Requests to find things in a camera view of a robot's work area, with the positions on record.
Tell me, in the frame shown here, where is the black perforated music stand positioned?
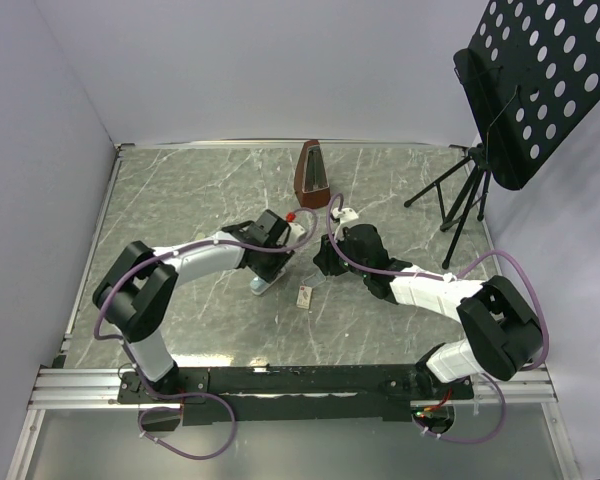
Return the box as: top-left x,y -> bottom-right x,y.
403,0 -> 600,270

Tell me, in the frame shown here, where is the brown wooden metronome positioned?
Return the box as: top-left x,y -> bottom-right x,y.
294,140 -> 331,209

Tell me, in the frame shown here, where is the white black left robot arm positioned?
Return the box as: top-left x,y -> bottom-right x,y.
92,210 -> 307,402

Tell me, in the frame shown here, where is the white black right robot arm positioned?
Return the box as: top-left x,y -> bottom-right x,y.
313,224 -> 544,398

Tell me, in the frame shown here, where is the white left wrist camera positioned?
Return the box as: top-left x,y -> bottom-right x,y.
283,212 -> 307,246

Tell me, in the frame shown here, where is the white staple box sleeve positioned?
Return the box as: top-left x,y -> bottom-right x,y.
296,285 -> 313,310

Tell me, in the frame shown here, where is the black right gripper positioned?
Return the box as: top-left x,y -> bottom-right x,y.
313,228 -> 370,278

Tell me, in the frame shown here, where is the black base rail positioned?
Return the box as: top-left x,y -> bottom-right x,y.
117,364 -> 474,426

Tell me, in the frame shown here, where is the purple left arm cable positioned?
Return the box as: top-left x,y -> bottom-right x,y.
93,208 -> 239,459

